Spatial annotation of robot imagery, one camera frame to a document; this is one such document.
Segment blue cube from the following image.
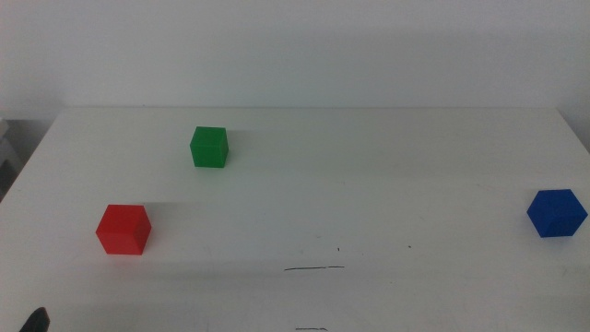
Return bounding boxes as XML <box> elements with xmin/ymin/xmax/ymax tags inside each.
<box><xmin>525</xmin><ymin>188</ymin><xmax>589</xmax><ymax>239</ymax></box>

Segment green cube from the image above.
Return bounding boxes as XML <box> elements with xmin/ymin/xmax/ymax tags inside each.
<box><xmin>189</xmin><ymin>125</ymin><xmax>230</xmax><ymax>169</ymax></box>

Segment red cube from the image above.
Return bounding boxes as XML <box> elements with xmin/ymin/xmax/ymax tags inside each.
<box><xmin>95</xmin><ymin>204</ymin><xmax>153</xmax><ymax>256</ymax></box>

